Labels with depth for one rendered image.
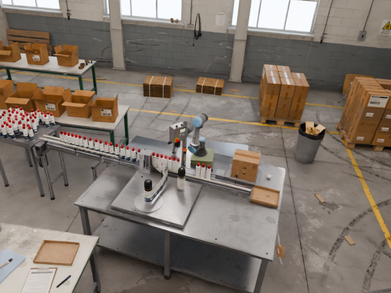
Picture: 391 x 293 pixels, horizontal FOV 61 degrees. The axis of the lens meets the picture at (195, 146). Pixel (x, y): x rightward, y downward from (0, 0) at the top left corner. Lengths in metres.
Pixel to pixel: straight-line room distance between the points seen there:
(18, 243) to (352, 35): 8.11
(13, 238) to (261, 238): 2.37
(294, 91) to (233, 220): 3.96
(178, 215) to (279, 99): 4.14
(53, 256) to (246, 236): 1.81
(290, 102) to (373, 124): 1.55
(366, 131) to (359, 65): 2.99
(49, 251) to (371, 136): 5.66
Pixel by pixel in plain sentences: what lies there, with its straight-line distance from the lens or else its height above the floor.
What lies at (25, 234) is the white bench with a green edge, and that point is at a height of 0.80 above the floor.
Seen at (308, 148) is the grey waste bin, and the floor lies 0.33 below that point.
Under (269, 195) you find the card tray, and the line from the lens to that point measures 3.93.
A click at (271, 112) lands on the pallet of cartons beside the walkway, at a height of 0.26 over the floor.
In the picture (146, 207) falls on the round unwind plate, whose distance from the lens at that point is 3.53.
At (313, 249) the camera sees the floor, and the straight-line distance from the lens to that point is 4.68.
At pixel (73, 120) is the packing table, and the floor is 0.78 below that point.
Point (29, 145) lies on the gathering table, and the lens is 4.72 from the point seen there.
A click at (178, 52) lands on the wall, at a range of 9.10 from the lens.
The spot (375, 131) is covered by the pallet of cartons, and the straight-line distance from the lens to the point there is 6.96.
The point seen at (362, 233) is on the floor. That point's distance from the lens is 5.19.
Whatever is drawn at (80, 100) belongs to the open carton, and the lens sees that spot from 5.66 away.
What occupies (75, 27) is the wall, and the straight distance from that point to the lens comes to 9.81.
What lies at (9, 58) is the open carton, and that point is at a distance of 8.12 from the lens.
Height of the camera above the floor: 3.33
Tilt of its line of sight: 33 degrees down
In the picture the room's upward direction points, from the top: 4 degrees clockwise
